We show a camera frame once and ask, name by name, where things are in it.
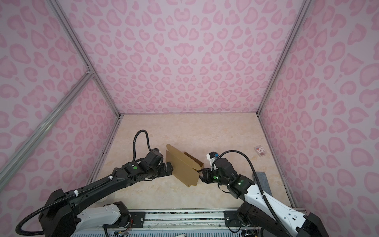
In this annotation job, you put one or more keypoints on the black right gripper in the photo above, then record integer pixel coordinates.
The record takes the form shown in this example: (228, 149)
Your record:
(206, 174)

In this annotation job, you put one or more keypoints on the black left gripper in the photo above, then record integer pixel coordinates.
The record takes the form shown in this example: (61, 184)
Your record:
(165, 170)

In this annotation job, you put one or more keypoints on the brown cardboard box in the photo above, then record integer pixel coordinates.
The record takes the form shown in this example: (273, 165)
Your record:
(185, 167)

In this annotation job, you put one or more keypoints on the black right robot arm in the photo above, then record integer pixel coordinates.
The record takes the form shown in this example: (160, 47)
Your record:
(260, 208)

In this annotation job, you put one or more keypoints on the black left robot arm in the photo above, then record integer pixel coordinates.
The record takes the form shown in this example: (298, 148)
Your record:
(61, 217)

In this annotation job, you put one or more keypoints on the grey foam pad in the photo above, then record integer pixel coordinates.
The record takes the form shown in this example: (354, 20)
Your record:
(263, 180)

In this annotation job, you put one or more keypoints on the small pink card packet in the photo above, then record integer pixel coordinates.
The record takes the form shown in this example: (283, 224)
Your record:
(261, 151)

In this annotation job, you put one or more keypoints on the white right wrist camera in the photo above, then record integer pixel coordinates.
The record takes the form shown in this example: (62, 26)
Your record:
(212, 158)

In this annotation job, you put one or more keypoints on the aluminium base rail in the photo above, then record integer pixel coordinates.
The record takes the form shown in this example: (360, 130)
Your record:
(162, 222)

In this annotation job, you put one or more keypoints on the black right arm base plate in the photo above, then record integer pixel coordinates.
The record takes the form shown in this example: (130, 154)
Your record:
(232, 219)

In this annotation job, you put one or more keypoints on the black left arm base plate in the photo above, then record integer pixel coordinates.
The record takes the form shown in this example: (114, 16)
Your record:
(128, 220)

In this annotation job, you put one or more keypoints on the aluminium diagonal frame strut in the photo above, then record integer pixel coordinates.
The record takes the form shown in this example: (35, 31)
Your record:
(20, 156)

